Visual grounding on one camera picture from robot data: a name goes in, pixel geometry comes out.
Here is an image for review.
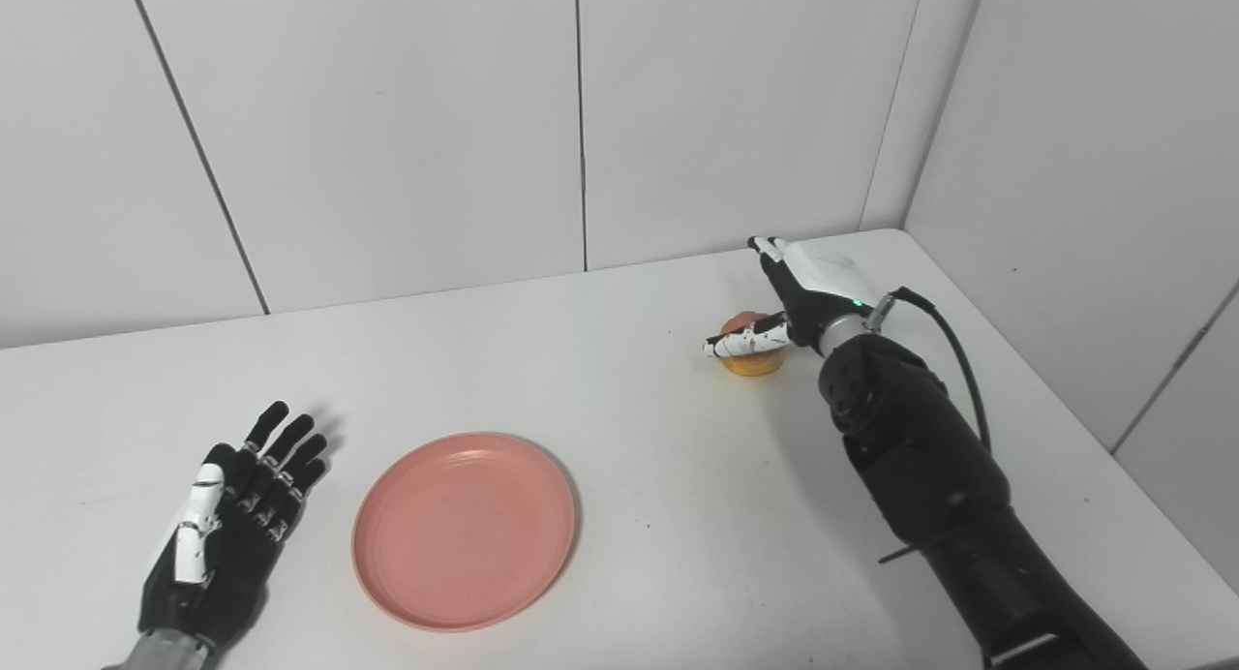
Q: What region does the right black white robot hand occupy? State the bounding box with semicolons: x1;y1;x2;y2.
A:
703;234;883;360

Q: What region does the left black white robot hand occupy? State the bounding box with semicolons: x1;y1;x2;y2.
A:
136;400;329;653

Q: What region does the orange cream puff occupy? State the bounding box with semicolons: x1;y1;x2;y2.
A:
717;310;788;379

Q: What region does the pink round plate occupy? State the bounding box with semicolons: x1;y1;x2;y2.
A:
350;431;579;634

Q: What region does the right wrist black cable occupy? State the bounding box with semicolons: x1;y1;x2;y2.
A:
864;286;995;455

